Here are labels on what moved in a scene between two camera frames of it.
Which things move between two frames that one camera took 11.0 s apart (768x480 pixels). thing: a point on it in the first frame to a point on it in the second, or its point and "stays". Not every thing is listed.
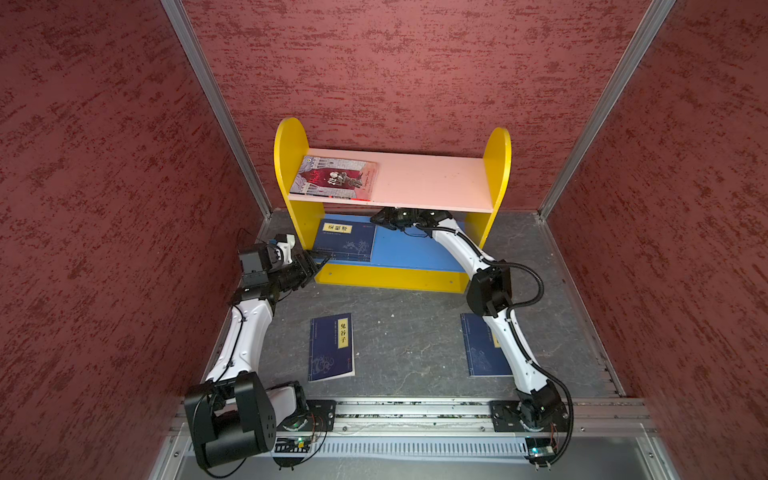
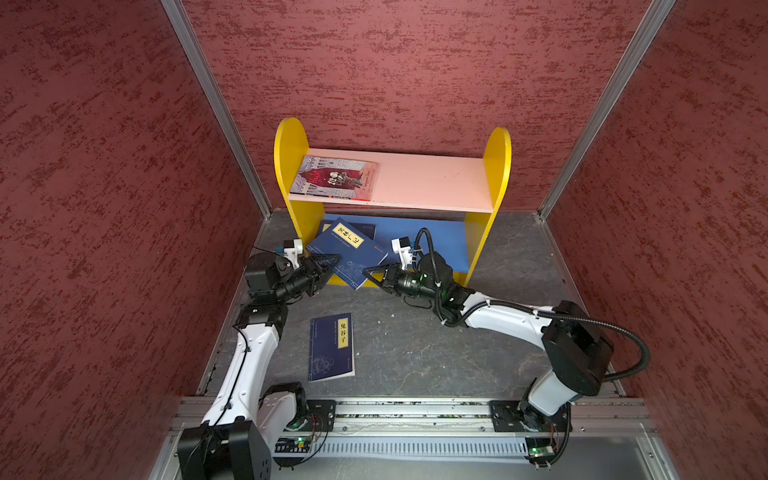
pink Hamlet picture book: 341,178 stays
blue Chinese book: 485,355 to 357,252
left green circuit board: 292,444 stays
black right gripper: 390,219 to 392,277
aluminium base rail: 594,416 stays
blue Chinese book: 331,348 stays
